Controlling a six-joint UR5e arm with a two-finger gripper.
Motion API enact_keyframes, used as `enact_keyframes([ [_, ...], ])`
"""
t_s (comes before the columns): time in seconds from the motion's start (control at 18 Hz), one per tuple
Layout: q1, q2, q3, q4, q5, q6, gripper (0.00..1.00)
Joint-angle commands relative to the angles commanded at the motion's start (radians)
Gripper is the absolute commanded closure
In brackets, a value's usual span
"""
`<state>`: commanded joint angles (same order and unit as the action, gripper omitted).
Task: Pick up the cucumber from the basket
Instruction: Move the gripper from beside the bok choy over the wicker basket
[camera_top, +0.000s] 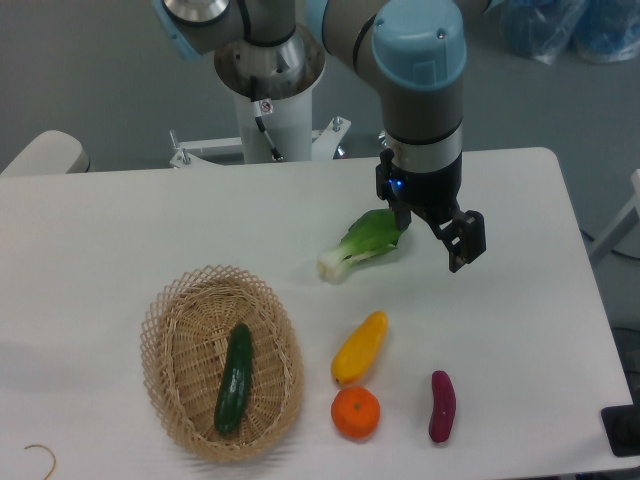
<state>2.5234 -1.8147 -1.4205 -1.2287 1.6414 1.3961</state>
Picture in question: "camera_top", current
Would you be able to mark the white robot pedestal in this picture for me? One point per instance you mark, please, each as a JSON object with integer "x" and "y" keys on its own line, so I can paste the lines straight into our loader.
{"x": 272, "y": 90}

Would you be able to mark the white chair back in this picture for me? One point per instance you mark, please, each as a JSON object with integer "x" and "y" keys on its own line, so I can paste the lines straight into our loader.
{"x": 50, "y": 153}

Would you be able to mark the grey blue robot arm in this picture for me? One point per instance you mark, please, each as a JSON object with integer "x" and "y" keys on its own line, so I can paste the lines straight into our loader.
{"x": 411, "y": 53}

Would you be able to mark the orange mandarin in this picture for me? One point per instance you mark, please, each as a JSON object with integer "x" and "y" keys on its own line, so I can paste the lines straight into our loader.
{"x": 355, "y": 413}

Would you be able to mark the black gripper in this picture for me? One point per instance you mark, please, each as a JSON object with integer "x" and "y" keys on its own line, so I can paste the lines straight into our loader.
{"x": 432, "y": 197}

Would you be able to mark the purple sweet potato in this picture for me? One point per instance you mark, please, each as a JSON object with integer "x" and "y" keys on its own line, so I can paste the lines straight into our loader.
{"x": 444, "y": 407}

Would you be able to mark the green cucumber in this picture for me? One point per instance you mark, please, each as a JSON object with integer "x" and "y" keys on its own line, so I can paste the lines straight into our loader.
{"x": 235, "y": 386}

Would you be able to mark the black device at edge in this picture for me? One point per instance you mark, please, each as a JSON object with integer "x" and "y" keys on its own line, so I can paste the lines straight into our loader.
{"x": 621, "y": 424}

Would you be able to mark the green bok choy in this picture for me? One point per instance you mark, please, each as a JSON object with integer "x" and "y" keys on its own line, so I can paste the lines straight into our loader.
{"x": 373, "y": 234}

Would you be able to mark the blue plastic bag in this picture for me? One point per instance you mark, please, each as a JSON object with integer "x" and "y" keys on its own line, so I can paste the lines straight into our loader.
{"x": 602, "y": 32}

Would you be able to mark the white frame at right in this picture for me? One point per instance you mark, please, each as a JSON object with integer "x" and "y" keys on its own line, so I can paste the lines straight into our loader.
{"x": 621, "y": 224}

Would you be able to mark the woven wicker basket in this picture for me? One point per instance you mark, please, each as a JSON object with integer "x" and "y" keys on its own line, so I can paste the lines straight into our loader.
{"x": 184, "y": 349}

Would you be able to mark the yellow squash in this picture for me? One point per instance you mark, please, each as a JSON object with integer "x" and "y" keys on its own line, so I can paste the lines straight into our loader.
{"x": 360, "y": 350}

